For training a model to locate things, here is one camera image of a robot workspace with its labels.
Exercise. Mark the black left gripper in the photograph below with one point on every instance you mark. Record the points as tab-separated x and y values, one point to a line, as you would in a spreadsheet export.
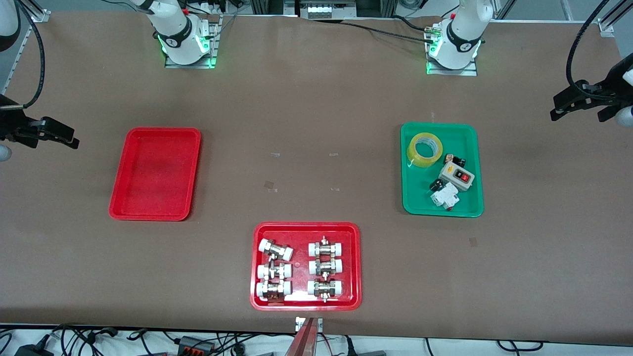
614	84

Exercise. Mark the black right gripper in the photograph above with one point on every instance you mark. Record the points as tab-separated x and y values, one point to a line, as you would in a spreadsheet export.
11	123

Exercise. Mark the yellow packing tape roll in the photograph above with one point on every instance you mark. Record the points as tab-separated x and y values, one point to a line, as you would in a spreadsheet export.
418	157

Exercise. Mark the empty red plastic tray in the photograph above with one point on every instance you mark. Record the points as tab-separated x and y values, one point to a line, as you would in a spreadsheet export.
156	173

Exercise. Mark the green plastic tray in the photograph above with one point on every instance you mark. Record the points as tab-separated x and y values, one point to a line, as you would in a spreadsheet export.
420	193

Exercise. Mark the red tray holding fittings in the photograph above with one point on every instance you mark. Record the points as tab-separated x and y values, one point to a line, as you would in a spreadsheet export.
300	247

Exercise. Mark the small black electrical component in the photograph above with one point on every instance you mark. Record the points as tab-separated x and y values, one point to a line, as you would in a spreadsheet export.
457	160

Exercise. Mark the white circuit breaker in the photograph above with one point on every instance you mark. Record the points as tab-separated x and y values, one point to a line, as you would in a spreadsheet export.
445	196

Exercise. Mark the black round knob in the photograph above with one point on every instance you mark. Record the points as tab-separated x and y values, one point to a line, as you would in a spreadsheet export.
435	186

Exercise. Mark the black power adapter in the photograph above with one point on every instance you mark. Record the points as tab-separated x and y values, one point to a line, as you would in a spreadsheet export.
32	350

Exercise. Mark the white metal pipe fitting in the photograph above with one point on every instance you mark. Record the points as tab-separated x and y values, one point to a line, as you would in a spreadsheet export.
326	248
326	267
325	288
275	250
274	270
273	289

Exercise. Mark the dark connector block orange tabs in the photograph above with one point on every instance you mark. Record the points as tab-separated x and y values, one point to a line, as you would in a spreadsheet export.
195	343

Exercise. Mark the grey power strip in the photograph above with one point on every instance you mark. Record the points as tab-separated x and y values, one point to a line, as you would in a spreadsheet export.
326	9

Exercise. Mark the reddish metal bar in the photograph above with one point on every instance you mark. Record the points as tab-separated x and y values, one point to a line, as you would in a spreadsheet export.
304	343

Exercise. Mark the aluminium frame profile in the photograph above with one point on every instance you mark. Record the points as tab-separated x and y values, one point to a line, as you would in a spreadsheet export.
613	22
37	12

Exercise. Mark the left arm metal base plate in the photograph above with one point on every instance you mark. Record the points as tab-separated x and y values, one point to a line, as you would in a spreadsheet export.
470	70

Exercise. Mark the grey switch box red button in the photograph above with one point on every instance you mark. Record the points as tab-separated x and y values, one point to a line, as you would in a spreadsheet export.
452	174

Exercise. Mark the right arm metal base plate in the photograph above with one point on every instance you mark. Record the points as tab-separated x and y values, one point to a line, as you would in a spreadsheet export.
213	44

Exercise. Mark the small silver bracket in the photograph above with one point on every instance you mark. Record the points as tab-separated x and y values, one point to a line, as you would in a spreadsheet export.
298	324

